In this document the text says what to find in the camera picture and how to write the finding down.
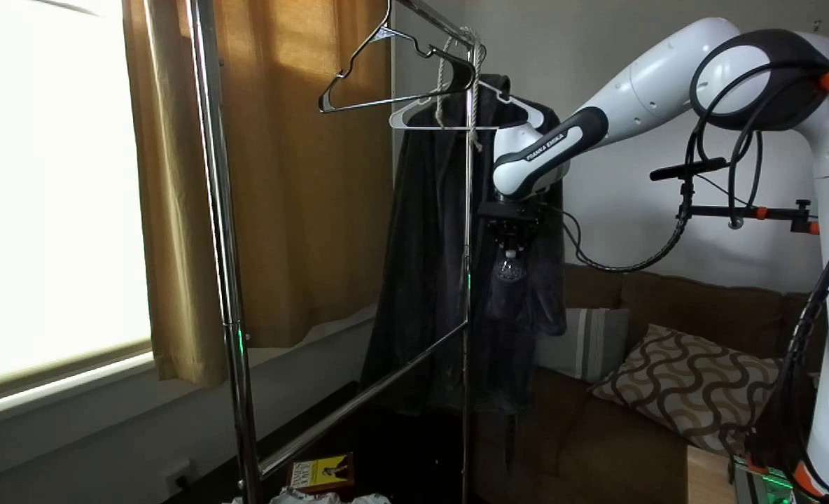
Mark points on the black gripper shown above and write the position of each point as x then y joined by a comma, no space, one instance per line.
511,222

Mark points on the clear plastic water bottle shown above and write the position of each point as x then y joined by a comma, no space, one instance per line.
509,271

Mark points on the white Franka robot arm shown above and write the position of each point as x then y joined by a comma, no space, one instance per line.
649,85

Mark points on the black robe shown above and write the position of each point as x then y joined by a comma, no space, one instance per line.
425,263

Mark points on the white striped cushion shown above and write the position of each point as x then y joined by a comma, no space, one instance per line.
593,340

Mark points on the white plastic hanger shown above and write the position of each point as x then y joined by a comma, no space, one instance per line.
401,116

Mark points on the mustard curtain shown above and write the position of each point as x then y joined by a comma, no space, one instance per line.
294,187

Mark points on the wave patterned pillow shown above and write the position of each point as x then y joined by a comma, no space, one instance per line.
697,382

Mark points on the brown sofa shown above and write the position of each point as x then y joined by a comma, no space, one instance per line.
611,449

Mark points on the metal clothes rack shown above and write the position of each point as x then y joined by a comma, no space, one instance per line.
233,310

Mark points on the yellow cardboard box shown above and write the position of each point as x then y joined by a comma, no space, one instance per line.
326,474

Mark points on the light wooden table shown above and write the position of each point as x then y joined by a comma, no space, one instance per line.
711,480

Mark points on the white window blind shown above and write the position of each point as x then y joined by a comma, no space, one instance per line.
53,187

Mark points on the black stereo camera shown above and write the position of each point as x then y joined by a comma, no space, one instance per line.
690,170

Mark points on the green lit robot mount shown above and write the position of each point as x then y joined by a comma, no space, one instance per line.
760,487

